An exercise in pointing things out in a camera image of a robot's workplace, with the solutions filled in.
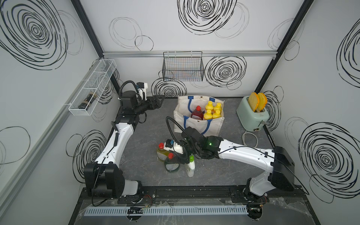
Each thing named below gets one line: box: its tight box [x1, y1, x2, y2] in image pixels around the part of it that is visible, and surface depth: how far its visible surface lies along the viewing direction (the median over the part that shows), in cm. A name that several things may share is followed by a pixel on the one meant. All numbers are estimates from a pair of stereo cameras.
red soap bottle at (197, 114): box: [190, 105, 204, 121], surface depth 94 cm
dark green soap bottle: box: [164, 158, 181, 173], surface depth 79 cm
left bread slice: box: [248, 91, 260, 113], surface depth 93 cm
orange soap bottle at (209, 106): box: [205, 100, 214, 111], surface depth 90 cm
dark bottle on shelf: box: [78, 92, 98, 111], surface depth 68 cm
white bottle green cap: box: [184, 153, 196, 178], surface depth 72 cm
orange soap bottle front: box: [213, 102, 223, 111], surface depth 87 cm
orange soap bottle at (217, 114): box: [211, 109, 222, 120], surface depth 85 cm
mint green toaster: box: [236, 95, 270, 132], surface depth 93 cm
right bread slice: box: [257, 92, 268, 112], surface depth 93 cm
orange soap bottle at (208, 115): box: [203, 109, 213, 120], surface depth 85 cm
